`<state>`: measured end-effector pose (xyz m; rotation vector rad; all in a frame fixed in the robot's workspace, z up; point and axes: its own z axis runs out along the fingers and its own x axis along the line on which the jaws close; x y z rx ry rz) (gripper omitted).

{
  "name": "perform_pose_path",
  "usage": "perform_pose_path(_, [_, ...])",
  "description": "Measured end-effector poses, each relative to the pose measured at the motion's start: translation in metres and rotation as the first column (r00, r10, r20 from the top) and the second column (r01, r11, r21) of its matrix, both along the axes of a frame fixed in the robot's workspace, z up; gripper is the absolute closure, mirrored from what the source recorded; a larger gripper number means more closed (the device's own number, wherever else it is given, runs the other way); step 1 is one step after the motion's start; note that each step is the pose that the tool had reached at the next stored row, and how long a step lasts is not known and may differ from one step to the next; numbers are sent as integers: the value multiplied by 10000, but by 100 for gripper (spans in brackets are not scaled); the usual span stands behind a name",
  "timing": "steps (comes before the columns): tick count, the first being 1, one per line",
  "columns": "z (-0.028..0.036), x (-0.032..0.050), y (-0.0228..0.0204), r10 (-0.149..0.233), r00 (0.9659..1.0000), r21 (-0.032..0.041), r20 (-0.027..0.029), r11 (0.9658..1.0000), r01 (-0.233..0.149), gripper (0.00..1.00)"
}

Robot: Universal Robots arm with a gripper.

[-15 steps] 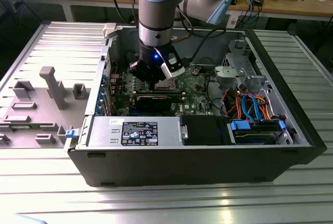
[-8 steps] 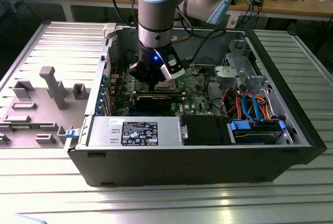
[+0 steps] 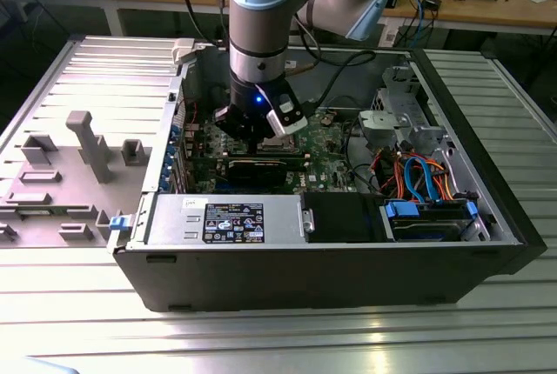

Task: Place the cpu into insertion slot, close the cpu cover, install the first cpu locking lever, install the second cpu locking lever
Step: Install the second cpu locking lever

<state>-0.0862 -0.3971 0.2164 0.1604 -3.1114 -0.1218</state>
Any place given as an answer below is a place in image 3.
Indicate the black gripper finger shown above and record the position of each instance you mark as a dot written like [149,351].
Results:
[232,124]
[261,141]

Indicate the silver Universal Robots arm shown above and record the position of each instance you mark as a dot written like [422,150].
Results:
[257,30]

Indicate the CPU socket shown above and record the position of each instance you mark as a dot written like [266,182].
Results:
[296,148]

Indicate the graphics card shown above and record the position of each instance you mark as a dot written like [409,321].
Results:
[257,171]

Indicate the green motherboard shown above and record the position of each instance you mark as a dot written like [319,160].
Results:
[324,161]

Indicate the grey case latch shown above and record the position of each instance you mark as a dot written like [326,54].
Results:
[183,50]

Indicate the silver power supply unit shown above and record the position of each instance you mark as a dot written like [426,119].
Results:
[174,222]

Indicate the black open PC case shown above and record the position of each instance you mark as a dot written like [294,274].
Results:
[304,278]

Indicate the blue case latch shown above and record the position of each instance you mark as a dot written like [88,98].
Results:
[119,223]

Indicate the silver metal drive cage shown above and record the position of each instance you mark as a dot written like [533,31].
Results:
[402,87]

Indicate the grey parts rack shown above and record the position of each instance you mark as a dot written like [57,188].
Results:
[74,174]

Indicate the hard disk in blue carrier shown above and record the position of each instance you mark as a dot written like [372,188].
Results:
[418,227]

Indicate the small black box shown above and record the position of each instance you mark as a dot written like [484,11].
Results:
[433,3]

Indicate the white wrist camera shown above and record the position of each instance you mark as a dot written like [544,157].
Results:
[285,124]

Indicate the silver metal bracket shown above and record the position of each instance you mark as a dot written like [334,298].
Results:
[378,124]

